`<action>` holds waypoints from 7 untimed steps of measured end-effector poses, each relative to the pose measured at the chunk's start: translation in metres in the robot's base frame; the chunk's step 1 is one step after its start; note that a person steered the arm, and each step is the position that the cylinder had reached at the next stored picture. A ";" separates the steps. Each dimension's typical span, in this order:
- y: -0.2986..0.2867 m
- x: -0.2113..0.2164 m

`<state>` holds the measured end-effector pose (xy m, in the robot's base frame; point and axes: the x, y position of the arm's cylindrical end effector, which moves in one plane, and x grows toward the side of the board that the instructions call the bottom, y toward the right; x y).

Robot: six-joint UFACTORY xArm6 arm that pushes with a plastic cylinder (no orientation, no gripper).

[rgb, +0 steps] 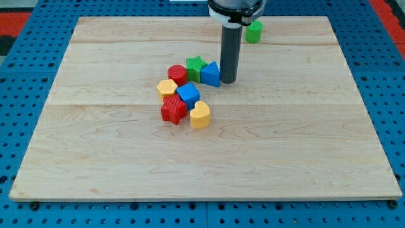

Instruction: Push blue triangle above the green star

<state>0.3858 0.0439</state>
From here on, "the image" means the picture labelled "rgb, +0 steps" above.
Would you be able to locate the blue cube block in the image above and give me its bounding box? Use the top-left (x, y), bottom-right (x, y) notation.
top-left (176, 82), bottom-right (200, 111)

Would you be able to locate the blue triangle block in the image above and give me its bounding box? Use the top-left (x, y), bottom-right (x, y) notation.
top-left (200, 61), bottom-right (220, 87)

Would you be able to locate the red star block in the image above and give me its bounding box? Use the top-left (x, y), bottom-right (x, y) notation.
top-left (161, 94), bottom-right (187, 125)

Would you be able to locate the yellow heart block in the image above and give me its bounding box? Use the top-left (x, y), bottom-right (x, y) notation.
top-left (190, 101), bottom-right (211, 129)

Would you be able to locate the yellow hexagon block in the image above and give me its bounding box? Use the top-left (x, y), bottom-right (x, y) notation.
top-left (156, 79), bottom-right (178, 101)

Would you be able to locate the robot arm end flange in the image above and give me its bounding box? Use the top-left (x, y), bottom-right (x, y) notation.
top-left (208, 0), bottom-right (267, 29)

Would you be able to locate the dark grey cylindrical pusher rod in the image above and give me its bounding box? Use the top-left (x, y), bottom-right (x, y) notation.
top-left (220, 26), bottom-right (242, 84)

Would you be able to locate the red cylinder block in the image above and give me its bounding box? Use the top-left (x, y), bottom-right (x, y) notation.
top-left (167, 65), bottom-right (187, 87)

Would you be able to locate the green cylinder block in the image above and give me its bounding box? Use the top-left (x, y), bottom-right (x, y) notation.
top-left (244, 20), bottom-right (263, 44)

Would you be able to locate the light wooden board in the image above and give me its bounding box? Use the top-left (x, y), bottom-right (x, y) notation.
top-left (9, 16), bottom-right (402, 202)

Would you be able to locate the green star block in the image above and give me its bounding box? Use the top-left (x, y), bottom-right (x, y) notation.
top-left (186, 56), bottom-right (208, 83)

